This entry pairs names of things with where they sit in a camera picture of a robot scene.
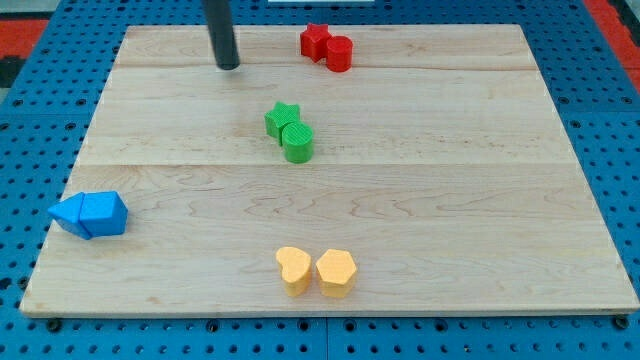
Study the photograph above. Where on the green star block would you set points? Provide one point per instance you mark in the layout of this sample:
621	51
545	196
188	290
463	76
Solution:
281	115

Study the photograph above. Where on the red star block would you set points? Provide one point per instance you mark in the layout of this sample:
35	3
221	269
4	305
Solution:
313	41

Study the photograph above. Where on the green cylinder block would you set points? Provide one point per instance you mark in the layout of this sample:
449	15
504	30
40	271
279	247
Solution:
297	142

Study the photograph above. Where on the light wooden board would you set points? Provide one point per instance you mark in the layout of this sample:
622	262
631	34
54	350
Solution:
440	163

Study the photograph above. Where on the yellow heart block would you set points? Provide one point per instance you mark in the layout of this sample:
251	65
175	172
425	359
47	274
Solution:
295	269

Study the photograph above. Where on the yellow hexagon block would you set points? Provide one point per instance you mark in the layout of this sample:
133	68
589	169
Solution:
337	272

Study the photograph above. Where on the red cylinder block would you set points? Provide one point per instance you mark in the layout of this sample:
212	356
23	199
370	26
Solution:
339	51

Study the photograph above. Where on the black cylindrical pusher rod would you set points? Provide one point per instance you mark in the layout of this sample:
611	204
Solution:
219	20

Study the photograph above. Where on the blue pentagon block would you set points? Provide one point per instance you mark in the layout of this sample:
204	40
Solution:
103	214

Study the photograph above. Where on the blue triangle block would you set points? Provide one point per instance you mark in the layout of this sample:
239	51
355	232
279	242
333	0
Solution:
67	214

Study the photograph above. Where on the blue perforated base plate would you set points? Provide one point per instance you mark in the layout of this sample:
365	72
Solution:
586	59

